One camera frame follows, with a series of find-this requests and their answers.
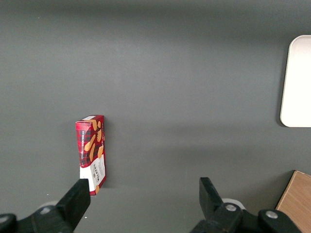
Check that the red tartan shortbread cookie box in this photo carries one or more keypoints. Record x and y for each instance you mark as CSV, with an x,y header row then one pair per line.
x,y
91,145

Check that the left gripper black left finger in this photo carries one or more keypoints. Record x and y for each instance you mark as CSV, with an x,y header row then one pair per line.
x,y
73,204

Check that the cream rectangular plastic tray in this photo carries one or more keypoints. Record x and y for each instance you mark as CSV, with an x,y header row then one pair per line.
x,y
298,82

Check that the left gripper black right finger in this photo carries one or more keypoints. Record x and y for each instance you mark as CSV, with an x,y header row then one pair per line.
x,y
211,206

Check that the wooden two-drawer cabinet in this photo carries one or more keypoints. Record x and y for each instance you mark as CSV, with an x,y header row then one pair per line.
x,y
298,204

